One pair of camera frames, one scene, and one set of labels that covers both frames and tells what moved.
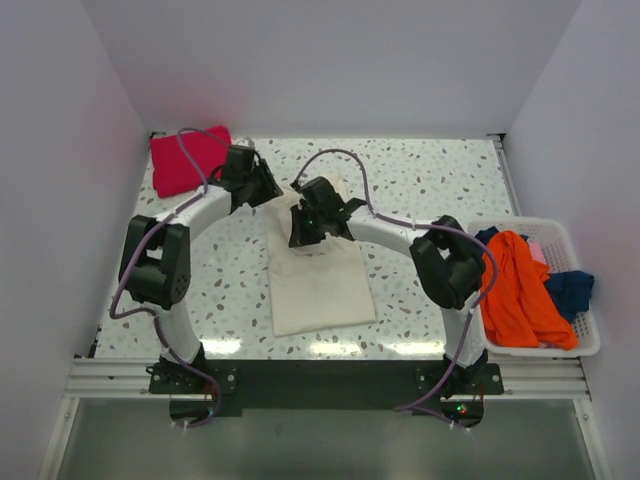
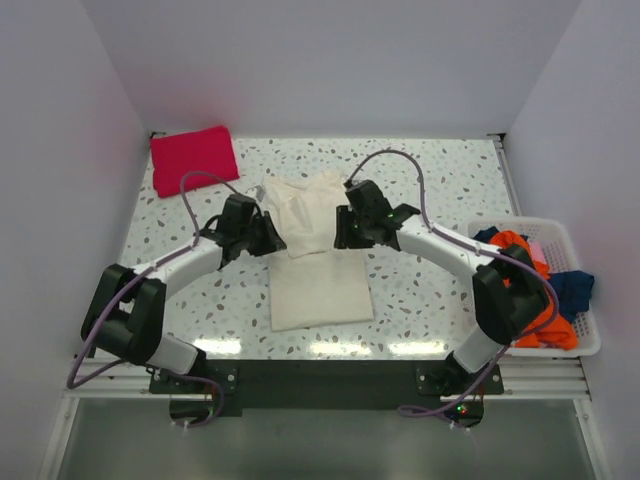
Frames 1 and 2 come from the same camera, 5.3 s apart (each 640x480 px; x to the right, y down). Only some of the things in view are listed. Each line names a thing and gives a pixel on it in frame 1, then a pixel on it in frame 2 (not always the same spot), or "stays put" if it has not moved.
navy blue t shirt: [571, 289] stays put
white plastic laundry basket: [561, 256] stays put
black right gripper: [299, 236] to [343, 237]
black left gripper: [270, 189] to [272, 241]
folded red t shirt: [181, 162] stays put
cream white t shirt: [317, 286] stays put
